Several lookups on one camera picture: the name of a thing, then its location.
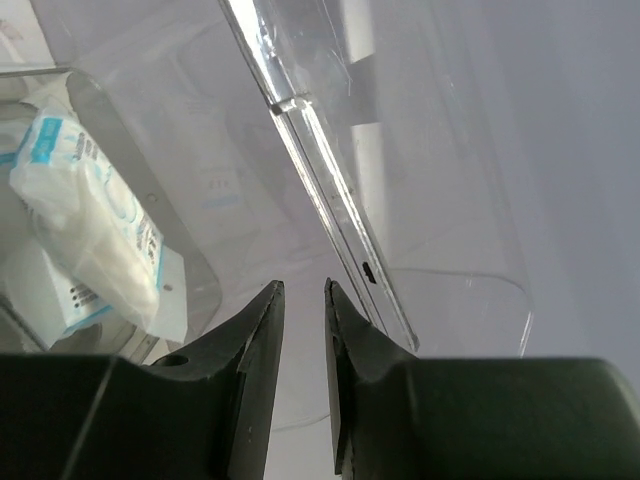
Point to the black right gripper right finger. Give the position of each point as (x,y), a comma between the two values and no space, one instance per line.
(397,416)

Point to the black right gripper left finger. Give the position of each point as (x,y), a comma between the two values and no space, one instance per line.
(201,412)

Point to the clear acrylic drawer organizer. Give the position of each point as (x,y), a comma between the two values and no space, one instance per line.
(297,141)

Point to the cotton pad pack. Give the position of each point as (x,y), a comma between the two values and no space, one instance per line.
(51,304)
(89,220)

